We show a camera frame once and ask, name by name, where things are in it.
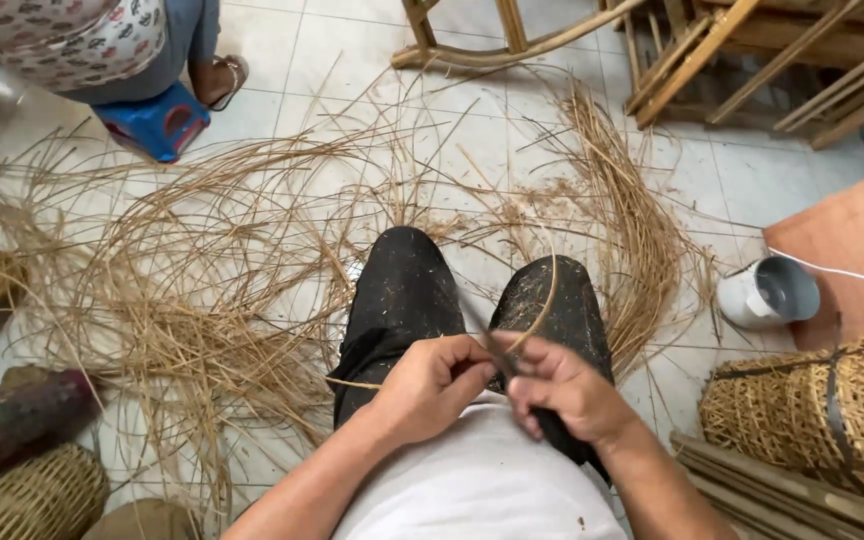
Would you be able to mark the person's left hand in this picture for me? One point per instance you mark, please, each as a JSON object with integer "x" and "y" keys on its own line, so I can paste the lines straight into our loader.
{"x": 421, "y": 390}

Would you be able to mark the person's right hand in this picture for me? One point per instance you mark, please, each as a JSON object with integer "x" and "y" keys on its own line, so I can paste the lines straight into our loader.
{"x": 578, "y": 397}

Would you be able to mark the thin rattan strip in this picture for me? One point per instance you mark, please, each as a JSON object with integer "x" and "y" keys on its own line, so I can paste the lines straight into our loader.
{"x": 544, "y": 307}

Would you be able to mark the person's black trousers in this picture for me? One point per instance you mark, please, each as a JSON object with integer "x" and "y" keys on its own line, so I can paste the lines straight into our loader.
{"x": 402, "y": 300}

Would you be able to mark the person's white shirt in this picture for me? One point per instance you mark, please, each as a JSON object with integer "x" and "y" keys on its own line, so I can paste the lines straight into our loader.
{"x": 477, "y": 480}

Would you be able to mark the bundle of bamboo slats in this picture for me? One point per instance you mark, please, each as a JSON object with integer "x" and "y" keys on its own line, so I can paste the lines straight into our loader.
{"x": 777, "y": 495}

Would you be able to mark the bundle of woven rattan baskets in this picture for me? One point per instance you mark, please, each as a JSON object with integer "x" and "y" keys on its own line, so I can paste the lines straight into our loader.
{"x": 814, "y": 412}

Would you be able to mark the heap of loose rattan strips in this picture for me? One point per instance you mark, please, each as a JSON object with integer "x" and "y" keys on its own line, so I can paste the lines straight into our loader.
{"x": 199, "y": 285}

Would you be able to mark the brown rounded basket base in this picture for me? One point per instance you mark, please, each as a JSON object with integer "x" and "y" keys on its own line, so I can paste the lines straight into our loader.
{"x": 143, "y": 521}

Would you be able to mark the brown wooden board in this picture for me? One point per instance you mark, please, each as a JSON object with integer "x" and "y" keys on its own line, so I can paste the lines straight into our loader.
{"x": 852, "y": 255}

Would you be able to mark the blue plastic stool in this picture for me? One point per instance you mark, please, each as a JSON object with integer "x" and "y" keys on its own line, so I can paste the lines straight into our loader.
{"x": 153, "y": 124}

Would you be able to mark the stack of wooden frames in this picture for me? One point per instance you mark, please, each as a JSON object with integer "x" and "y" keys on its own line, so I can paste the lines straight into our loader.
{"x": 762, "y": 60}

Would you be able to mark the round woven rattan basket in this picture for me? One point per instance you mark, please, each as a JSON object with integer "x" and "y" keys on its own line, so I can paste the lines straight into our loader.
{"x": 34, "y": 499}

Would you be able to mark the dark red woven basket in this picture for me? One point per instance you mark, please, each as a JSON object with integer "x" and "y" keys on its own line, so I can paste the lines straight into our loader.
{"x": 12, "y": 424}

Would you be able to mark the bamboo chair frame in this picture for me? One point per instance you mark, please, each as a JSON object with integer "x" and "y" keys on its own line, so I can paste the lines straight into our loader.
{"x": 507, "y": 37}

